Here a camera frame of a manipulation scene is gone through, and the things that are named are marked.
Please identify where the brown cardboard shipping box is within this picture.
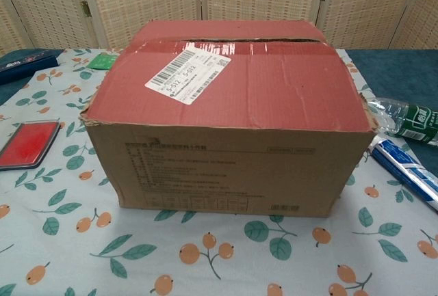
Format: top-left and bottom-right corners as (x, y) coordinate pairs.
(79, 18), (380, 217)

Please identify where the dark blue case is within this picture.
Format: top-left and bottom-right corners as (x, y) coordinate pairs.
(0, 48), (58, 86)

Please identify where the small green packet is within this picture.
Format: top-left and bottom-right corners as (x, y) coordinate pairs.
(86, 53), (120, 71)

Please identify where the blue and white tube package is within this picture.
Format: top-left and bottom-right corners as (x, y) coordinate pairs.
(370, 137), (438, 212)

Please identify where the fruit and leaf print tablecloth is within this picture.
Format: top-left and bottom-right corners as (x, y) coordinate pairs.
(0, 46), (438, 296)

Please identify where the red ink pad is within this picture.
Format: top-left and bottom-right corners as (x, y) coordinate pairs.
(0, 120), (62, 172)

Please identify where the clear bottle with green label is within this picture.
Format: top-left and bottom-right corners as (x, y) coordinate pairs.
(368, 96), (438, 147)

